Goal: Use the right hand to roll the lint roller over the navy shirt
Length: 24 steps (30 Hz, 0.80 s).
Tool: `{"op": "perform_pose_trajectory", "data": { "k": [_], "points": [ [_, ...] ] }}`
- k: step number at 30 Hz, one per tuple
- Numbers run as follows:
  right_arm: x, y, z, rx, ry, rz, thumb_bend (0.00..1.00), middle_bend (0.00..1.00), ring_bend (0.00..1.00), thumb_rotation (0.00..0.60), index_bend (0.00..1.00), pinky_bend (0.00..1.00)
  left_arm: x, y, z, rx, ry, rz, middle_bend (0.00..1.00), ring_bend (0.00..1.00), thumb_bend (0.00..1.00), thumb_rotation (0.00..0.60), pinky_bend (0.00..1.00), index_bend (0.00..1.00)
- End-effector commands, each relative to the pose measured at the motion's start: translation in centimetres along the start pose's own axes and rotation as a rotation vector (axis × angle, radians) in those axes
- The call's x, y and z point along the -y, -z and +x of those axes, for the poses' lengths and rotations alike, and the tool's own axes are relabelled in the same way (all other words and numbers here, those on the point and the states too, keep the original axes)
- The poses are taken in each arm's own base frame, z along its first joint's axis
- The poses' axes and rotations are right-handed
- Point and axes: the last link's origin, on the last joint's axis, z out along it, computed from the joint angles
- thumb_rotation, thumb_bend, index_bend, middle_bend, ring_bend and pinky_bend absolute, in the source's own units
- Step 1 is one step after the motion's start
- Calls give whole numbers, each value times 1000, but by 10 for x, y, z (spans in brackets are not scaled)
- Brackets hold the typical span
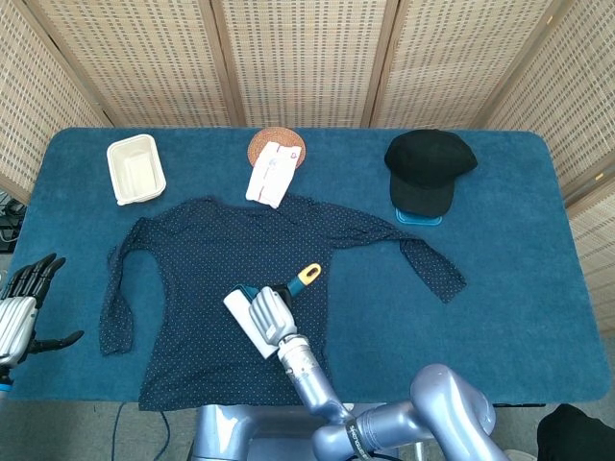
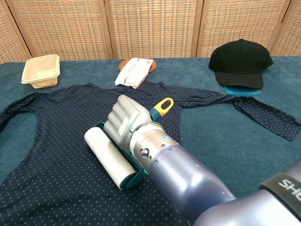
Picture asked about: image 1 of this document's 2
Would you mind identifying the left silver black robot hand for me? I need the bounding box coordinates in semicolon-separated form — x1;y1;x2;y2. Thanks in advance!
0;253;86;369

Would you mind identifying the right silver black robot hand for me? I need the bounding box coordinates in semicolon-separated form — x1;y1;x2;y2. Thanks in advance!
248;284;300;347

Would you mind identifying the teal lint roller yellow-tipped handle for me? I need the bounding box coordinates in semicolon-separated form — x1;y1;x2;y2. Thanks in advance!
223;262;322;360

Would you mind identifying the navy polka dot shirt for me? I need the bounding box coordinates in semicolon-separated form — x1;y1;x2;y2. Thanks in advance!
98;194;467;412

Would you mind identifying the lavender robot torso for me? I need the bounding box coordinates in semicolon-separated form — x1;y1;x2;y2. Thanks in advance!
189;402;400;461

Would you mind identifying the small blue tray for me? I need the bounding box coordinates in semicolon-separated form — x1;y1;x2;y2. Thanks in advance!
394;206;444;226

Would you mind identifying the round woven rattan coaster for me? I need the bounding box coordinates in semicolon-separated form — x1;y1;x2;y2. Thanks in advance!
247;126;308;169

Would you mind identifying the cream plastic food container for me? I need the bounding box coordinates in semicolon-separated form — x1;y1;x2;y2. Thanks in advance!
106;133;167;206

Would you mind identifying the wicker folding screen panel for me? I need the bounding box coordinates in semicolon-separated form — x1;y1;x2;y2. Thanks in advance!
18;0;249;129
0;0;116;206
206;0;403;129
484;0;615;337
362;0;578;130

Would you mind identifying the black baseball cap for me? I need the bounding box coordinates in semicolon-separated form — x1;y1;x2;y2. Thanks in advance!
383;128;479;215

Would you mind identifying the teal fleece table cloth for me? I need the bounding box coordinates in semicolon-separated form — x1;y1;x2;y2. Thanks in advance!
8;126;607;404

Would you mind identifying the black fabric object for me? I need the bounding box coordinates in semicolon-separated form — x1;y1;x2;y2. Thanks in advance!
536;403;615;461

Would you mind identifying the blue floor cable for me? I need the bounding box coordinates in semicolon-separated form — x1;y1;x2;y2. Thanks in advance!
111;401;172;461

